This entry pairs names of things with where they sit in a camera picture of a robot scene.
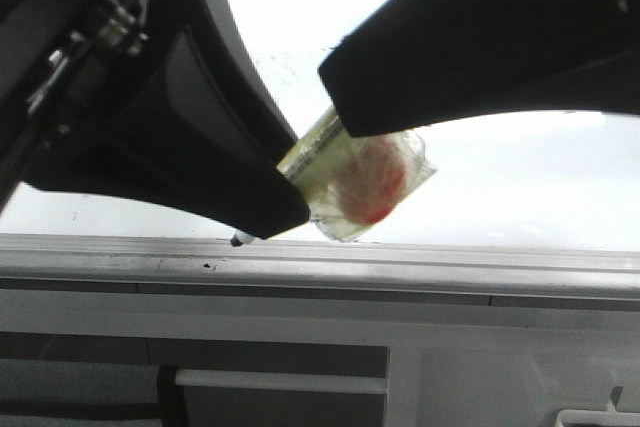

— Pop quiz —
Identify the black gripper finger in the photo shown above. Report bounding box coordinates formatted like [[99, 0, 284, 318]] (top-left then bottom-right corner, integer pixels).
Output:
[[319, 0, 639, 137], [1, 0, 310, 239]]

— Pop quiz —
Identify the white whiteboard marker with tape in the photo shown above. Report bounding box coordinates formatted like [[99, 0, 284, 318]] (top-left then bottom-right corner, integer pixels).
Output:
[[230, 106, 437, 247]]

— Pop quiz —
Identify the white whiteboard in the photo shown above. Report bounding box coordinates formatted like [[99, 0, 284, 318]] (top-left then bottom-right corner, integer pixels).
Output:
[[1, 0, 639, 251]]

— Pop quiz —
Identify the dark cabinet with white bar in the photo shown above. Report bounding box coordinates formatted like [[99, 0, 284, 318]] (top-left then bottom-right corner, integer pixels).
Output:
[[1, 332, 389, 426]]

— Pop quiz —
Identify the white tray corner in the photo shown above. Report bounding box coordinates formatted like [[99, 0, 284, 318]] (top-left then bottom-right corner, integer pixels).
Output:
[[554, 386, 639, 427]]

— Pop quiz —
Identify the grey aluminium whiteboard frame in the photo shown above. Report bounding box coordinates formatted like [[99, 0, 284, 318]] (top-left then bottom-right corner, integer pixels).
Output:
[[1, 234, 639, 302]]

